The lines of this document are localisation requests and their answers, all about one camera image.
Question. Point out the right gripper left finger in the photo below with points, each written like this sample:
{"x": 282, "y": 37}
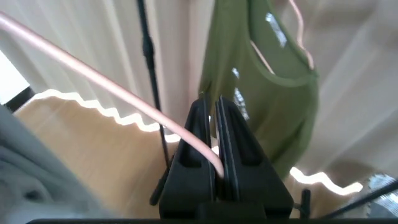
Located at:
{"x": 183, "y": 186}

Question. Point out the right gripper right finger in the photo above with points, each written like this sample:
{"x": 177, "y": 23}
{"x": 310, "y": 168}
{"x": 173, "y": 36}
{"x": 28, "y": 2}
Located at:
{"x": 255, "y": 186}

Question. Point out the green printed sleeveless shirt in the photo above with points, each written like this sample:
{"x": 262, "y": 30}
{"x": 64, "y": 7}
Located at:
{"x": 280, "y": 109}

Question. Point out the pink clothes hanger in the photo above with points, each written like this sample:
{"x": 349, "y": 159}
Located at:
{"x": 301, "y": 31}
{"x": 93, "y": 76}

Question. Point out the pale grey garment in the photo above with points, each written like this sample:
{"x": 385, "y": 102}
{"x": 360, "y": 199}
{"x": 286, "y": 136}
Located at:
{"x": 31, "y": 174}

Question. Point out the white laundry basket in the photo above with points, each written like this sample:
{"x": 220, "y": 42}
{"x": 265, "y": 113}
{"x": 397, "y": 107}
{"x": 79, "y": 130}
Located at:
{"x": 387, "y": 202}

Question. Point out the black clothes rack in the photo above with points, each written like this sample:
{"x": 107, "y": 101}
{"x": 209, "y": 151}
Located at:
{"x": 148, "y": 53}

